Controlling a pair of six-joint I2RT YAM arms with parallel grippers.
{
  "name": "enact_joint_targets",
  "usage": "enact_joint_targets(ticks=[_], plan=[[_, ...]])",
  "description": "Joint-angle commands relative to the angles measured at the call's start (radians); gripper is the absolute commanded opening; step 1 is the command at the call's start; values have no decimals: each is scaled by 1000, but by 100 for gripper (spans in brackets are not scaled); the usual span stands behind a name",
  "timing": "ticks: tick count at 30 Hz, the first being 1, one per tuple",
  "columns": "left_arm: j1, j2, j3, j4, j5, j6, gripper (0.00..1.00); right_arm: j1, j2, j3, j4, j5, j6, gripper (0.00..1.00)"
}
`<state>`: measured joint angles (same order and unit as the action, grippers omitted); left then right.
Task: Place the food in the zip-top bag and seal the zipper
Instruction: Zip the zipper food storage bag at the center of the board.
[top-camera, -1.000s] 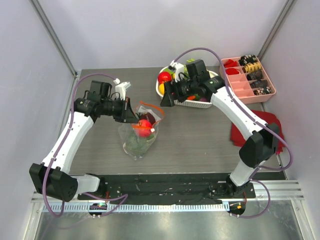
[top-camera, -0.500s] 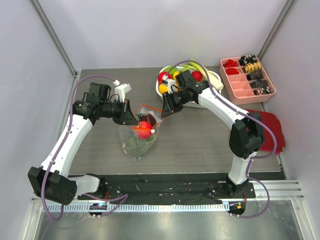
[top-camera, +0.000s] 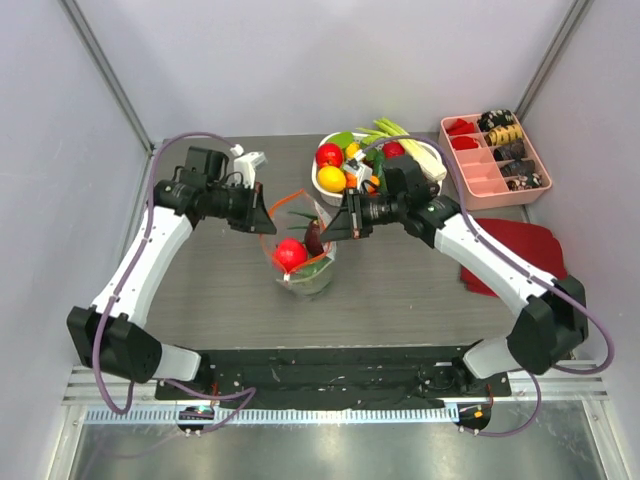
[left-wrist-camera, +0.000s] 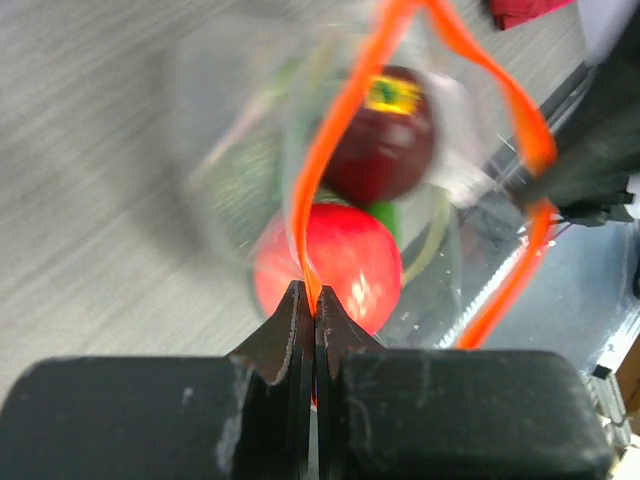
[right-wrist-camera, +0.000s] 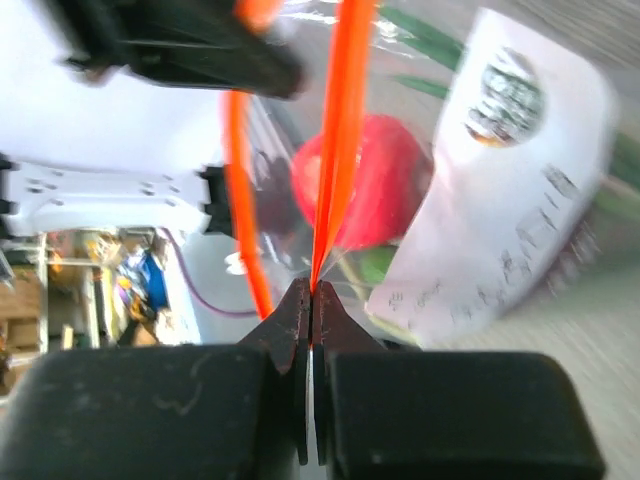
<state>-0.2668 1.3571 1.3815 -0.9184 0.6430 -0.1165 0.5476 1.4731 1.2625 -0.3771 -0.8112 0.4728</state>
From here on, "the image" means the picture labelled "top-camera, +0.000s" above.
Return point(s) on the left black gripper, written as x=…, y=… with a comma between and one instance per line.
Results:
x=256, y=218

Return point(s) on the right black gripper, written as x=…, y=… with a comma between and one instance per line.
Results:
x=353, y=215

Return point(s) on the green onion toy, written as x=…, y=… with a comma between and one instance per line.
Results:
x=303, y=220

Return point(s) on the clear zip top bag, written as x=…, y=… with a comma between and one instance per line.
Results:
x=303, y=202

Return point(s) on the green melon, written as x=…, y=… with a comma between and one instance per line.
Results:
x=312, y=279

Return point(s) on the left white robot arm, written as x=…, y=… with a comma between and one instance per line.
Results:
x=112, y=329

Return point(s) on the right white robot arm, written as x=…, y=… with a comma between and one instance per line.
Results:
x=550, y=319

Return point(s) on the yellow lemon toy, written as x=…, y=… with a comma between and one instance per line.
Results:
x=332, y=179

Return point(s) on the white plastic basket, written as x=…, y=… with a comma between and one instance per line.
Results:
x=331, y=199

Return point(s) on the yellow bell pepper toy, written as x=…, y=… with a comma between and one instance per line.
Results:
x=351, y=150

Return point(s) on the red apple toy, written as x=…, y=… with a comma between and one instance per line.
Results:
x=329, y=154

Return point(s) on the green lime toy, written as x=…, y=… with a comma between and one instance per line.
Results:
x=342, y=139

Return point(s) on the white corn toy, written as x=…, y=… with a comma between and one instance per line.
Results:
x=387, y=132

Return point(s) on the pink divided organizer tray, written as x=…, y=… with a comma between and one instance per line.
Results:
x=497, y=162

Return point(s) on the red folded cloth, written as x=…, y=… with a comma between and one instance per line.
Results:
x=533, y=243

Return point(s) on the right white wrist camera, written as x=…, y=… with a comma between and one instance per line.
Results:
x=356, y=173

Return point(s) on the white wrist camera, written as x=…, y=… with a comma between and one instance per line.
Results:
x=246, y=164
x=356, y=173

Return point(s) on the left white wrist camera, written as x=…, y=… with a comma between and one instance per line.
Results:
x=246, y=164

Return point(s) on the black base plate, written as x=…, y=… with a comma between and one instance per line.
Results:
x=357, y=378

